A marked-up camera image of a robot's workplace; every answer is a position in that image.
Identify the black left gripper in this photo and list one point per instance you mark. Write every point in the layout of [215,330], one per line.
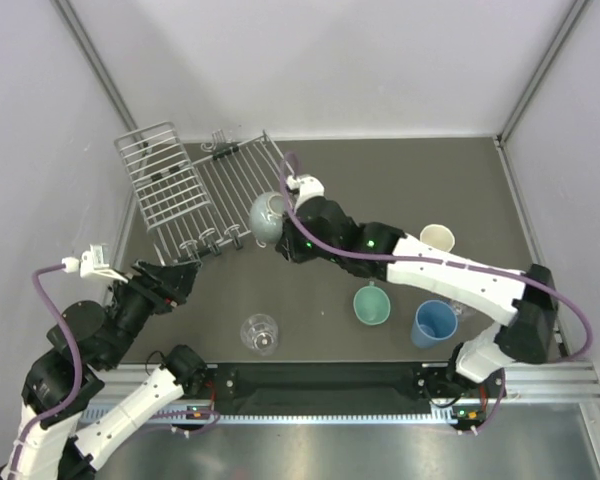
[174,284]

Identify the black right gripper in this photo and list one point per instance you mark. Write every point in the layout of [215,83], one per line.
[290,246]

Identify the grey round ceramic cup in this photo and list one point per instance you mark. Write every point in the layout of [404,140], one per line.
[266,218]

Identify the green teal mug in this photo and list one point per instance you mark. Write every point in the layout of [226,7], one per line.
[371,305]

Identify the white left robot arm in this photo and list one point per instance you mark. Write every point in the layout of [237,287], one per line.
[88,338]

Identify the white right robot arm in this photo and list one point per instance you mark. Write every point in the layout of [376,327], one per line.
[519,303]

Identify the clear glass tumbler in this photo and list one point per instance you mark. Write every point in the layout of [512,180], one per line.
[259,333]

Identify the cream paper cup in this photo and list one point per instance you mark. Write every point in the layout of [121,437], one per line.
[438,236]

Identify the blue plastic cup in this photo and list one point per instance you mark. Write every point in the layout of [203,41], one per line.
[434,322]

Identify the clear wine glass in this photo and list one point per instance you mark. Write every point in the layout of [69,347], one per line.
[461,311]

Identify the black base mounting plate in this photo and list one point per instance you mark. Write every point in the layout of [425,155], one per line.
[331,387]

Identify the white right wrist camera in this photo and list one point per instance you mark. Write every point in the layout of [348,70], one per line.
[304,187]

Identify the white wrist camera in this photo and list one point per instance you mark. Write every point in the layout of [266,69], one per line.
[304,187]
[93,263]

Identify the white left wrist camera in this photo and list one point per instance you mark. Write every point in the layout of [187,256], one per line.
[93,263]

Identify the metal wire dish rack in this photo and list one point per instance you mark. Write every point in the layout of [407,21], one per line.
[196,208]

